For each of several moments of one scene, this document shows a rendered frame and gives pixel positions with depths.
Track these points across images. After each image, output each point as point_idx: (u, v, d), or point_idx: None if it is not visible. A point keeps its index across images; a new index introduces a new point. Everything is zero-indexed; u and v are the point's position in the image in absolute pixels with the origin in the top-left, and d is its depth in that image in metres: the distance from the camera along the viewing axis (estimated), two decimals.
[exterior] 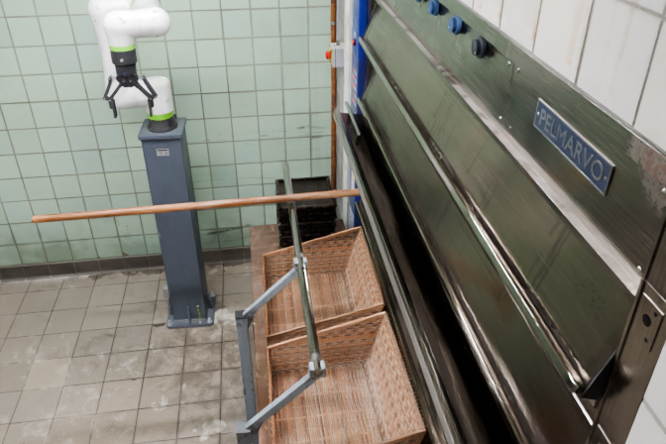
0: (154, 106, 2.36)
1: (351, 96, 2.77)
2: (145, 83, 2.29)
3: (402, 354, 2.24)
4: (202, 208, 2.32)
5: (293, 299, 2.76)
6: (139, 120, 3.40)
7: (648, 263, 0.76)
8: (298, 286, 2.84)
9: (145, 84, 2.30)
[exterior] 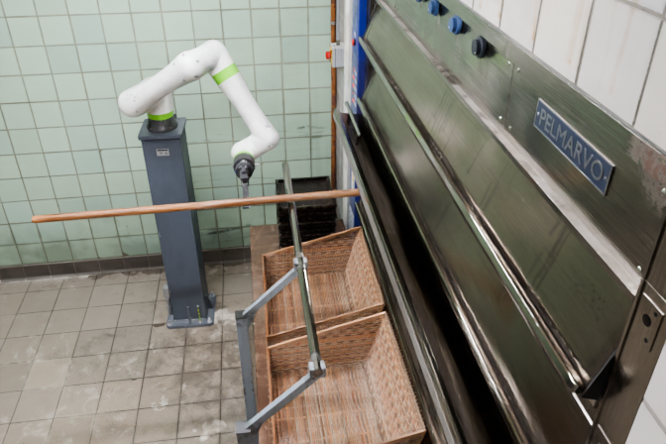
0: (245, 171, 2.40)
1: (351, 96, 2.77)
2: None
3: (402, 354, 2.24)
4: (202, 208, 2.32)
5: (293, 299, 2.76)
6: (139, 120, 3.40)
7: (648, 263, 0.76)
8: (298, 286, 2.84)
9: None
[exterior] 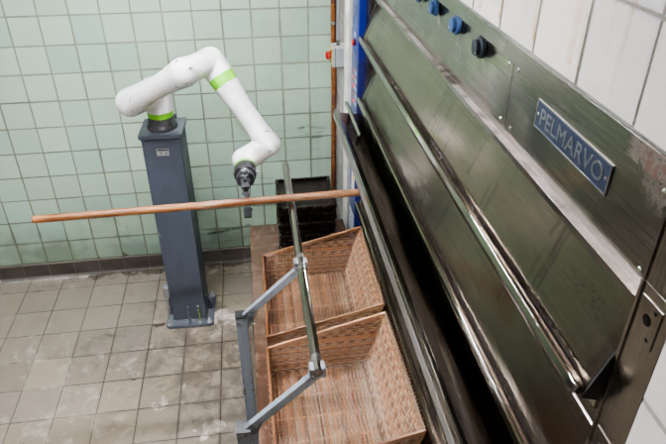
0: (246, 179, 2.33)
1: (351, 96, 2.77)
2: None
3: (402, 354, 2.24)
4: (202, 208, 2.32)
5: (293, 299, 2.76)
6: (139, 120, 3.40)
7: (648, 263, 0.76)
8: (298, 286, 2.84)
9: None
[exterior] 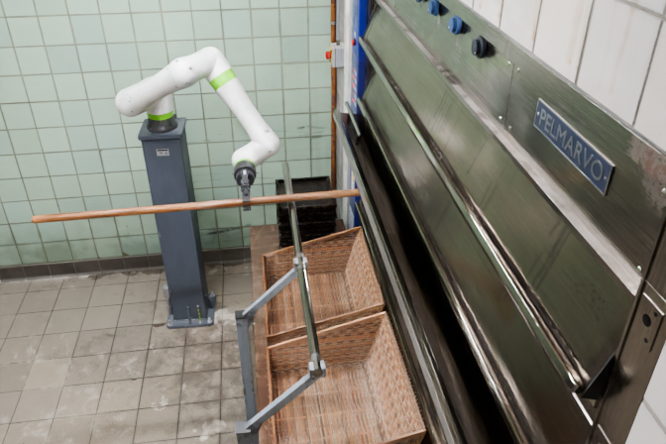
0: (247, 193, 2.34)
1: (351, 96, 2.77)
2: (242, 176, 2.42)
3: (402, 354, 2.24)
4: (202, 208, 2.32)
5: (293, 299, 2.76)
6: (139, 120, 3.40)
7: (648, 263, 0.76)
8: (298, 286, 2.84)
9: (242, 177, 2.42)
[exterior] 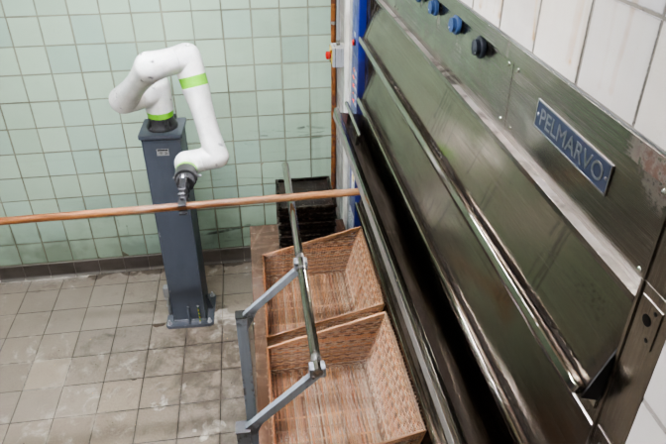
0: (183, 198, 2.31)
1: (351, 96, 2.77)
2: (179, 180, 2.38)
3: (402, 354, 2.24)
4: (137, 213, 2.29)
5: (293, 299, 2.76)
6: (139, 120, 3.40)
7: (648, 263, 0.76)
8: (298, 286, 2.84)
9: (179, 181, 2.38)
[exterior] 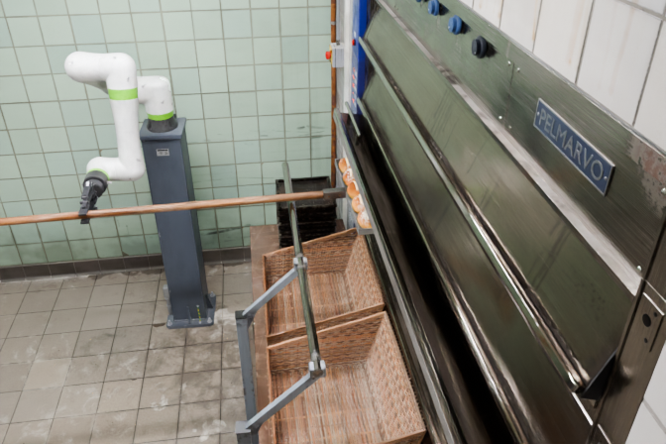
0: (85, 206, 2.26)
1: (351, 96, 2.77)
2: (84, 188, 2.34)
3: (402, 354, 2.24)
4: (37, 222, 2.24)
5: (293, 299, 2.76)
6: (139, 120, 3.40)
7: (648, 263, 0.76)
8: (298, 286, 2.84)
9: (84, 189, 2.34)
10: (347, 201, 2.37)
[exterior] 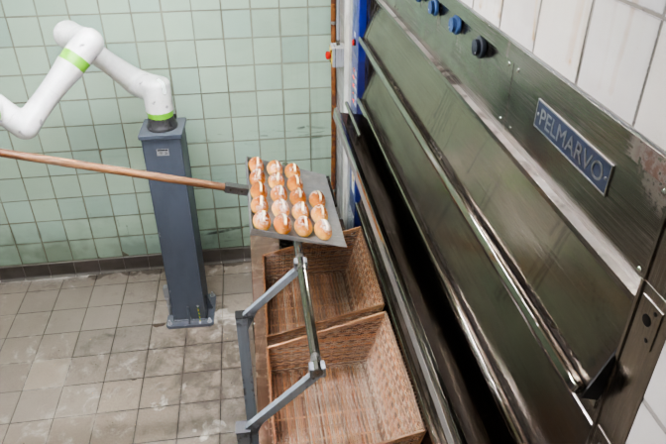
0: None
1: (351, 96, 2.77)
2: None
3: (402, 354, 2.24)
4: None
5: (293, 299, 2.76)
6: (139, 120, 3.40)
7: (648, 263, 0.76)
8: (298, 286, 2.84)
9: None
10: (247, 199, 2.30)
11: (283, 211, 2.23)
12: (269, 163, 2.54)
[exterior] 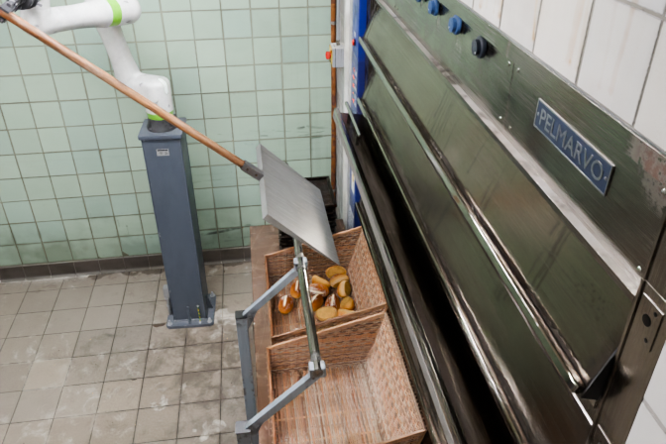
0: (11, 5, 1.86)
1: (351, 96, 2.77)
2: None
3: (402, 354, 2.24)
4: None
5: (296, 299, 2.76)
6: (139, 120, 3.40)
7: (648, 263, 0.76)
8: None
9: None
10: (260, 185, 2.27)
11: None
12: None
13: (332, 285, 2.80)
